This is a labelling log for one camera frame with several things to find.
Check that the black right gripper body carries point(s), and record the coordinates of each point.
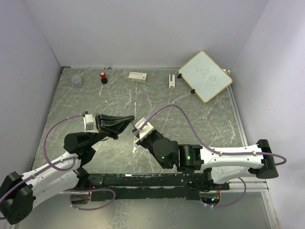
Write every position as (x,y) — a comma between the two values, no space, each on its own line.
(147,142)

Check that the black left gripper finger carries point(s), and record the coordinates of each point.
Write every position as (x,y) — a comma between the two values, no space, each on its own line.
(109,119)
(113,130)

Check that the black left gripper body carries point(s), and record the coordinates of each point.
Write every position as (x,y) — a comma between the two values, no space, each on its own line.
(98,127)

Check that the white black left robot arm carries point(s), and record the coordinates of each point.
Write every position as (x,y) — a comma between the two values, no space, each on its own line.
(20,194)

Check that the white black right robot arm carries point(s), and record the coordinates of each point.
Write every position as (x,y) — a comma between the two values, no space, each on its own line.
(224,163)

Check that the red and black stamp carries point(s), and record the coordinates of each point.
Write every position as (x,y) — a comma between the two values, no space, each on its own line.
(104,79)

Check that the clear jar of paperclips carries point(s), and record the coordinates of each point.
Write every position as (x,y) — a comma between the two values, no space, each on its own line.
(77,81)

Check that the green and white staples box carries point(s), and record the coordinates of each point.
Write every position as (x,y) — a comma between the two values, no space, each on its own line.
(137,77)

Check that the white stapler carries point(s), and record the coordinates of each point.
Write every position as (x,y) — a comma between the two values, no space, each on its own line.
(171,81)

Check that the yellow framed whiteboard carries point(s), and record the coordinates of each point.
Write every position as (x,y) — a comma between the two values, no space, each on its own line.
(205,76)

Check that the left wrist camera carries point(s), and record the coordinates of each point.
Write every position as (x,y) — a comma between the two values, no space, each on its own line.
(90,122)

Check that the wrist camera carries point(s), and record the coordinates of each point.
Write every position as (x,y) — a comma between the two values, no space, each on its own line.
(147,129)
(90,122)

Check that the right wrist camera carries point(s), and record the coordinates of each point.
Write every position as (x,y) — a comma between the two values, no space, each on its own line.
(147,129)

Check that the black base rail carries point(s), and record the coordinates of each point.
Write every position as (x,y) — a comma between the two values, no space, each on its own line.
(152,186)

